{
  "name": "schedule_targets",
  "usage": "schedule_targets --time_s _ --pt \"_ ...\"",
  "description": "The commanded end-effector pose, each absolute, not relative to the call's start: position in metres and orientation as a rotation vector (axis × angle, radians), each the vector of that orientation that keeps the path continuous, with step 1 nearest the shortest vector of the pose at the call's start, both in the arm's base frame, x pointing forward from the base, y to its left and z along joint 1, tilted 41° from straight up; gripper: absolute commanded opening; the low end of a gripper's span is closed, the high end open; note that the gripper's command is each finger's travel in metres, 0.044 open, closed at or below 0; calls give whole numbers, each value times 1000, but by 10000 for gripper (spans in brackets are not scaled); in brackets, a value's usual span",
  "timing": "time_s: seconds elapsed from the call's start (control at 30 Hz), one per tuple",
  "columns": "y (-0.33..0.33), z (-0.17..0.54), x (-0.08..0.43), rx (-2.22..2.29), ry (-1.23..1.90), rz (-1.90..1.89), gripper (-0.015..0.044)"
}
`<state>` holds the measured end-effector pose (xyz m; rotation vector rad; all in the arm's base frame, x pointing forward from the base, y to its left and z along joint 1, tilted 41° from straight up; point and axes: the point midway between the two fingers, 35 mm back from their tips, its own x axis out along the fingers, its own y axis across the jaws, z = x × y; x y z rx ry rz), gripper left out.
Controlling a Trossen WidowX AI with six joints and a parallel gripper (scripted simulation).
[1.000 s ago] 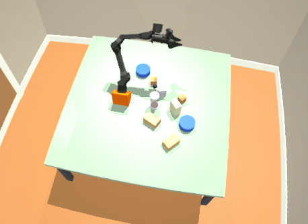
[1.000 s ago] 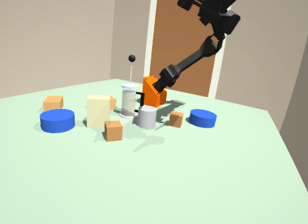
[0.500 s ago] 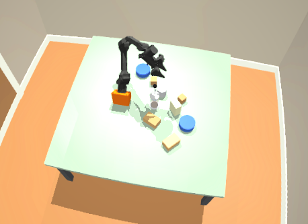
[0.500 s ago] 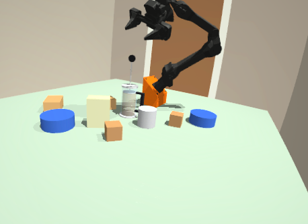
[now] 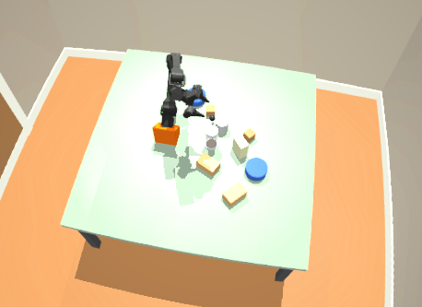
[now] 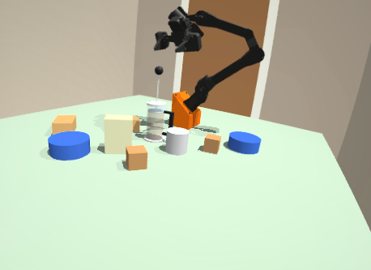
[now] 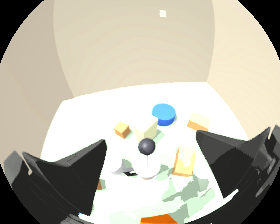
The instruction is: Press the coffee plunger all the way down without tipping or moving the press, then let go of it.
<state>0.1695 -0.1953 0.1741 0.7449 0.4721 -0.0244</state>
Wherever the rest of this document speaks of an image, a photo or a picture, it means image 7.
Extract glass coffee press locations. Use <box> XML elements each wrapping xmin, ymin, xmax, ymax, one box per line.
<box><xmin>123</xmin><ymin>137</ymin><xmax>161</xmax><ymax>183</ymax></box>

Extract white cylinder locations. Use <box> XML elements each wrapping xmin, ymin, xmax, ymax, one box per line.
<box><xmin>103</xmin><ymin>152</ymin><xmax>125</xmax><ymax>176</ymax></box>

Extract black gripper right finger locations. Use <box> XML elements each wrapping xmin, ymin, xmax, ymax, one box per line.
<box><xmin>196</xmin><ymin>127</ymin><xmax>272</xmax><ymax>198</ymax></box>

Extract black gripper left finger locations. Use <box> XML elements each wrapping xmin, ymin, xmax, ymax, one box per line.
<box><xmin>22</xmin><ymin>139</ymin><xmax>108</xmax><ymax>217</ymax></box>

